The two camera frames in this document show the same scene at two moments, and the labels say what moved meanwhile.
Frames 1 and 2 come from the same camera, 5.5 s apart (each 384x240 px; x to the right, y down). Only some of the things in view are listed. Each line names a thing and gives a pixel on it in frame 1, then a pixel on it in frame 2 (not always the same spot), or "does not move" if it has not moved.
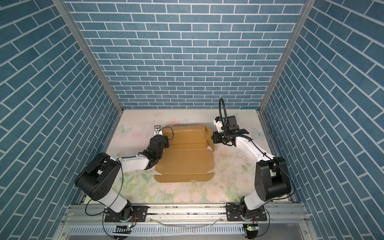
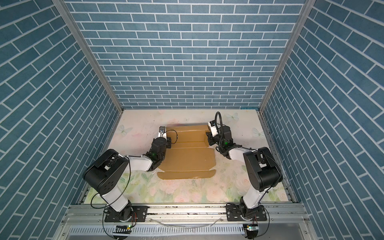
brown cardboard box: (189, 158) does not move
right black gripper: (215, 138) -> (210, 138)
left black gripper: (165, 141) does not move
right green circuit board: (251, 227) does not move
